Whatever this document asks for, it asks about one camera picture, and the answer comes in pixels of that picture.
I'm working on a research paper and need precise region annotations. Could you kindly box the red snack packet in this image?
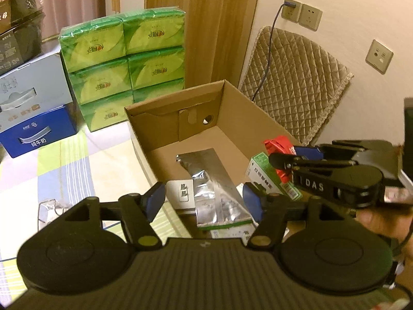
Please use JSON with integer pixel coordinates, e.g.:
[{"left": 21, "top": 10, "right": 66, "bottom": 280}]
[{"left": 264, "top": 135, "right": 296, "bottom": 183}]

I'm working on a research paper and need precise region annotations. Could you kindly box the green white medicine box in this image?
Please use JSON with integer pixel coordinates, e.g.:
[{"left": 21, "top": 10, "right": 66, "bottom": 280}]
[{"left": 246, "top": 152, "right": 303, "bottom": 201}]

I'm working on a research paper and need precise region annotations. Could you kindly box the white power adapter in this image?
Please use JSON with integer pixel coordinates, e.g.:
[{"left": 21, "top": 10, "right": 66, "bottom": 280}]
[{"left": 166, "top": 179, "right": 195, "bottom": 209}]

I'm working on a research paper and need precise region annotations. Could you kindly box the silver foil pouch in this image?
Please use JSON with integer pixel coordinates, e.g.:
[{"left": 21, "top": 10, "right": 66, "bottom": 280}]
[{"left": 176, "top": 148, "right": 253, "bottom": 230}]

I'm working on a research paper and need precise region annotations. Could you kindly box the clear plastic box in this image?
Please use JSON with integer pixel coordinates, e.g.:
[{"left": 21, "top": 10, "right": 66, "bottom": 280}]
[{"left": 37, "top": 199, "right": 72, "bottom": 231}]

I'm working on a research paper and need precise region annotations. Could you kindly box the white blue-label medicine box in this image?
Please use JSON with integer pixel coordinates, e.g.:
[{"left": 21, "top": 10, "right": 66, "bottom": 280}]
[{"left": 204, "top": 181, "right": 256, "bottom": 244}]

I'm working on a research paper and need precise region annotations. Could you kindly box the person's right hand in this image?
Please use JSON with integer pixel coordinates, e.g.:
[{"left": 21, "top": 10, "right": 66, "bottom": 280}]
[{"left": 354, "top": 186, "right": 413, "bottom": 295}]

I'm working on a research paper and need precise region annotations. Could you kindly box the checked tablecloth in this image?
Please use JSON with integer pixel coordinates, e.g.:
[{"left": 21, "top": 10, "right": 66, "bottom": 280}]
[{"left": 0, "top": 120, "right": 195, "bottom": 304}]

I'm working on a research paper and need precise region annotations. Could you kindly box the quilted beige chair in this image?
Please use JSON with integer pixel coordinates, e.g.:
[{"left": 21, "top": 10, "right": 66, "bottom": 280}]
[{"left": 239, "top": 26, "right": 354, "bottom": 146}]

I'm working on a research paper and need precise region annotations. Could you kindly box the brown cardboard box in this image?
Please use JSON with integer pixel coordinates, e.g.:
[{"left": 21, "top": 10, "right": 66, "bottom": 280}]
[{"left": 124, "top": 78, "right": 304, "bottom": 233}]

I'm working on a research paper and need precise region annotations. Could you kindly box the blue milk carton box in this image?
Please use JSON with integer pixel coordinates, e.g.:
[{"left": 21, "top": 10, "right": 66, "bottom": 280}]
[{"left": 1, "top": 48, "right": 76, "bottom": 158}]

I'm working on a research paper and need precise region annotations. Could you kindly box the green tissue pack stack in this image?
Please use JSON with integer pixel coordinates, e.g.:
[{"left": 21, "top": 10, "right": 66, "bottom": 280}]
[{"left": 59, "top": 7, "right": 186, "bottom": 131}]

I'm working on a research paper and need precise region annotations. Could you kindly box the dark gift box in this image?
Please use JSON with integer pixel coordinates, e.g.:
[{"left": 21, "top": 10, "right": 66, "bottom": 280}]
[{"left": 0, "top": 0, "right": 45, "bottom": 75}]

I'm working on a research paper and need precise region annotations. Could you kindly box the single wall socket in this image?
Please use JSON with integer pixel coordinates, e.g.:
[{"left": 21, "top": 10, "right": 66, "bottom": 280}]
[{"left": 366, "top": 39, "right": 393, "bottom": 74}]

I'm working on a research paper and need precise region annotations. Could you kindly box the double wall socket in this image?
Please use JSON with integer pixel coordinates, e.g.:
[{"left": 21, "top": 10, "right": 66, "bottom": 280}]
[{"left": 281, "top": 0, "right": 323, "bottom": 32}]

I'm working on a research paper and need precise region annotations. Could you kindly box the black charging cable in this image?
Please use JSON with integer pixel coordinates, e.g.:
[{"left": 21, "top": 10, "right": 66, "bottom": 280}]
[{"left": 250, "top": 2, "right": 296, "bottom": 102}]

